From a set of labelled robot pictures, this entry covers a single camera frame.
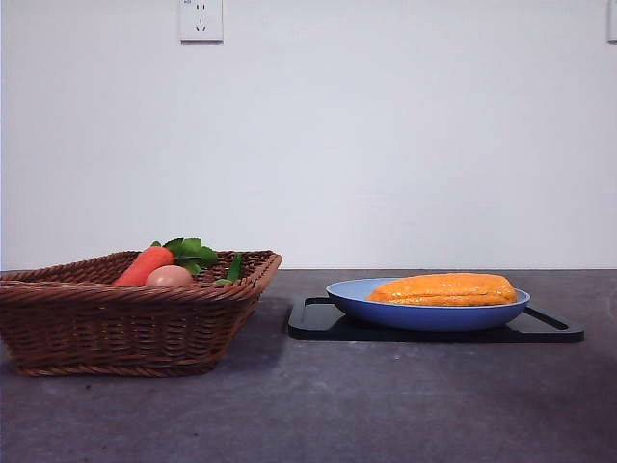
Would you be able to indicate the green chili pepper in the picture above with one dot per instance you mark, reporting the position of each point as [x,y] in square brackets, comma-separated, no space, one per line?
[234,267]

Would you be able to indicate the black rectangular tray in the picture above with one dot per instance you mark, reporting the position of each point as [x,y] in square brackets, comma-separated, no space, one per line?
[313,328]

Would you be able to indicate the white wall socket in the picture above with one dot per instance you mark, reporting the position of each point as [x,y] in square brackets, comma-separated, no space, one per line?
[201,21]

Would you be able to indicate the yellow corn cob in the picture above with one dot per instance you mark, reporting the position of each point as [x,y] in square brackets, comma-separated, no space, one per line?
[443,289]

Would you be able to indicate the brown wicker basket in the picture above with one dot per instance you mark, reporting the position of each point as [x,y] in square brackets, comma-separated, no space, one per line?
[120,333]

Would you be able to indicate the blue round plate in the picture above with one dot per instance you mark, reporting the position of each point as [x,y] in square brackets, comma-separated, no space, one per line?
[424,316]

